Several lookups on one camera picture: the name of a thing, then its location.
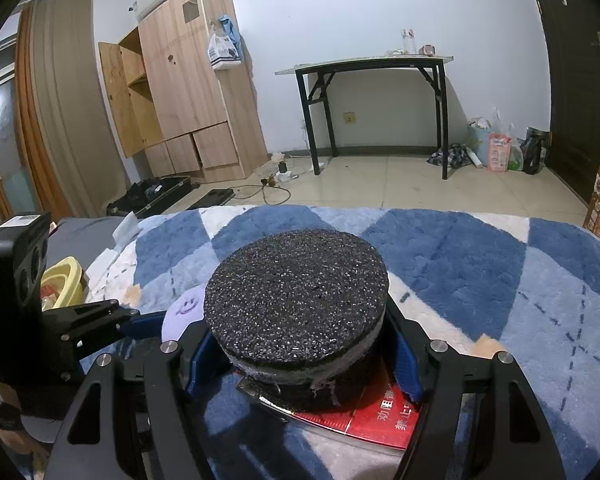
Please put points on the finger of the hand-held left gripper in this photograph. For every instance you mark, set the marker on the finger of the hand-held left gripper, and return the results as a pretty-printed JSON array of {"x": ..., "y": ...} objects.
[{"x": 145, "y": 324}]

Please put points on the white paper roll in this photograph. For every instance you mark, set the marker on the white paper roll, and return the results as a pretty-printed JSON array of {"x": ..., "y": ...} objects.
[{"x": 475, "y": 157}]

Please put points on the yellow wall socket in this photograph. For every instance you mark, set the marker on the yellow wall socket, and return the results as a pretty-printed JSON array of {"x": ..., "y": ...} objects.
[{"x": 349, "y": 118}]

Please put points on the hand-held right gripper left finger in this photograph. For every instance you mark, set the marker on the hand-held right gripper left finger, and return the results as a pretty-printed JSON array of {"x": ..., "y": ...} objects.
[{"x": 196, "y": 365}]

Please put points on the blue hanging cloth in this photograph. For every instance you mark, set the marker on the blue hanging cloth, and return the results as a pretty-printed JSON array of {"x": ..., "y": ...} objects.
[{"x": 230, "y": 30}]

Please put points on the plaid cloth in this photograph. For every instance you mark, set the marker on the plaid cloth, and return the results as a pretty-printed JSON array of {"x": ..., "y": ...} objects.
[{"x": 450, "y": 156}]

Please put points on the wooden wardrobe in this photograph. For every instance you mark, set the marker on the wooden wardrobe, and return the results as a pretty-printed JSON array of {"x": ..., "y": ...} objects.
[{"x": 190, "y": 85}]

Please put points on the black flat panel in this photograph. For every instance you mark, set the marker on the black flat panel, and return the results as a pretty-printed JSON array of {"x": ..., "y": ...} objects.
[{"x": 216, "y": 195}]

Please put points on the tape roll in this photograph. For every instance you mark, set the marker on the tape roll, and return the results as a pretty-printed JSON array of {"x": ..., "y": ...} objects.
[{"x": 428, "y": 50}]

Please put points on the white power strip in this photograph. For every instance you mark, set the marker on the white power strip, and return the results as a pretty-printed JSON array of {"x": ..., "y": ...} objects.
[{"x": 286, "y": 175}]

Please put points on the red carton box silver sides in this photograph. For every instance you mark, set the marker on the red carton box silver sides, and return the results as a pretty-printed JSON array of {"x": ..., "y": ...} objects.
[{"x": 375, "y": 420}]

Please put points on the yellow plastic tray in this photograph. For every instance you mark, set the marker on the yellow plastic tray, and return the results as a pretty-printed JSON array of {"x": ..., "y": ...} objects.
[{"x": 65, "y": 275}]

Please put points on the blue checkered blanket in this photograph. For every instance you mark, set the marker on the blue checkered blanket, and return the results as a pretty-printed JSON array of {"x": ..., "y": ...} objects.
[{"x": 480, "y": 270}]

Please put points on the black open suitcase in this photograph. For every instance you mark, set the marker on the black open suitcase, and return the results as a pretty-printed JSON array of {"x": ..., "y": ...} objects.
[{"x": 150, "y": 195}]

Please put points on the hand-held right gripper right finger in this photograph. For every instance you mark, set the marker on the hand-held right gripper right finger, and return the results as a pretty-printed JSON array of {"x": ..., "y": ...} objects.
[{"x": 407, "y": 365}]

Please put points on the dark door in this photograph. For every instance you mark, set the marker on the dark door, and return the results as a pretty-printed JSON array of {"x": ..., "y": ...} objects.
[{"x": 575, "y": 85}]

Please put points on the white hanging plastic bag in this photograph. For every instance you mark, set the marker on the white hanging plastic bag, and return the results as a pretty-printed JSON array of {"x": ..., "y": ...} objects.
[{"x": 224, "y": 55}]

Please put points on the black foam cylinder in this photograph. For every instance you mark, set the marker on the black foam cylinder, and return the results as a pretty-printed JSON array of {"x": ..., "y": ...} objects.
[{"x": 295, "y": 300}]

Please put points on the black plastic bag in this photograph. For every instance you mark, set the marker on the black plastic bag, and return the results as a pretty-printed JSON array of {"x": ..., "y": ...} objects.
[{"x": 534, "y": 152}]

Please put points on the black folding table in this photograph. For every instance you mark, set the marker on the black folding table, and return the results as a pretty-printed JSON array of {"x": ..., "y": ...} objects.
[{"x": 365, "y": 64}]

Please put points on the clear jar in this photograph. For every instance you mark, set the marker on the clear jar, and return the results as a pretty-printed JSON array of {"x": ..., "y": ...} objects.
[{"x": 408, "y": 42}]

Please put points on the pink packet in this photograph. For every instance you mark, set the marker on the pink packet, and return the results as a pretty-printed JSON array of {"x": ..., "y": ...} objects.
[{"x": 499, "y": 152}]

